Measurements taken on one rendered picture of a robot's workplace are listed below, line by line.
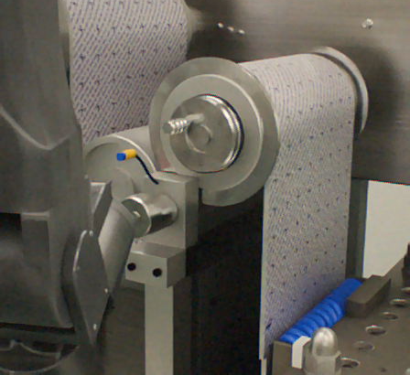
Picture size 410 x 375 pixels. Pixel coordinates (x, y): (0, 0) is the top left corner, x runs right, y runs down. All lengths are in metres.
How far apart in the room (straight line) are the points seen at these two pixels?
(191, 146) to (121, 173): 0.11
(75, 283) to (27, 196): 0.05
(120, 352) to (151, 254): 0.36
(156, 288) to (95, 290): 0.42
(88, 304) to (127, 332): 0.79
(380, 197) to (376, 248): 0.24
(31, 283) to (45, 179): 0.05
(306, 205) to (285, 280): 0.09
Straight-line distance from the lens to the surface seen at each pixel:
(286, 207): 0.79
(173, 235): 0.77
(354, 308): 0.90
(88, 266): 0.36
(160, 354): 0.82
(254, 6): 1.10
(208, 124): 0.74
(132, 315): 1.21
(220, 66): 0.75
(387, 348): 0.83
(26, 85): 0.32
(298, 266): 0.85
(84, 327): 0.37
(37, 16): 0.33
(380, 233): 3.62
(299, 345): 0.77
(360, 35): 1.04
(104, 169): 0.85
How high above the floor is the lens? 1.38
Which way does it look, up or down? 14 degrees down
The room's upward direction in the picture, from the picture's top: 1 degrees clockwise
